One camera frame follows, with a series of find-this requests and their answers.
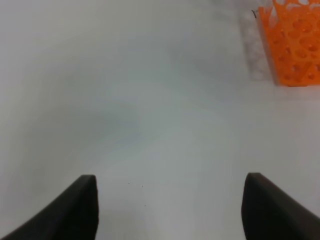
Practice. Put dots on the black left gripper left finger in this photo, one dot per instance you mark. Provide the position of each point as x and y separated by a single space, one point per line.
73 215

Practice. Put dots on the orange test tube rack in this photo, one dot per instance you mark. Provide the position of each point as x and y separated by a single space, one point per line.
290 30

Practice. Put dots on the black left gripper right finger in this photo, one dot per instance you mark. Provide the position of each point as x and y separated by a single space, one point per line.
268 213

